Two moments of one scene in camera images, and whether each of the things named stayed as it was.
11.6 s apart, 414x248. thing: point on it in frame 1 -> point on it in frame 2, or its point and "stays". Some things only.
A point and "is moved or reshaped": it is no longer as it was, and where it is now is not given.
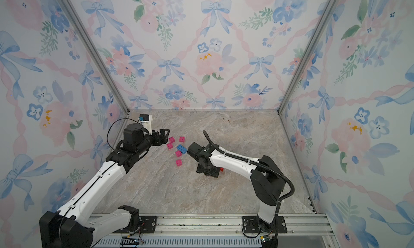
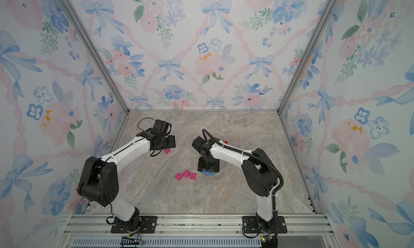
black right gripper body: [208, 171] stays
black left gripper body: [145, 146] -> [168, 142]
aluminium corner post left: [91, 47] stays
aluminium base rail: [299, 231] stays
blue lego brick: [181, 149] is moved or reshaped
